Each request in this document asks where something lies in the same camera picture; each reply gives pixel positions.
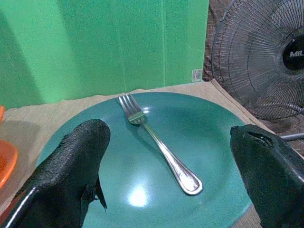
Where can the teal round plate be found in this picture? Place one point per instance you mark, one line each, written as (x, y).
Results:
(152, 166)

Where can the orange plastic bowl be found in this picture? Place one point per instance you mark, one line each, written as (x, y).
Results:
(6, 161)

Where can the white barcode sticker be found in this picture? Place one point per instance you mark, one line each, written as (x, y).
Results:
(196, 75)

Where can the green board panel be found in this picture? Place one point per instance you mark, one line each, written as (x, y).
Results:
(102, 45)

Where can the silver metal fork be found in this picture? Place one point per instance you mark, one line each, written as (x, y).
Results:
(164, 149)

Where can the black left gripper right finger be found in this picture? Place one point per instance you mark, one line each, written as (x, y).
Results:
(268, 171)

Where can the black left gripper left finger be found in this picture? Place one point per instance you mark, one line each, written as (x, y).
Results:
(64, 166)

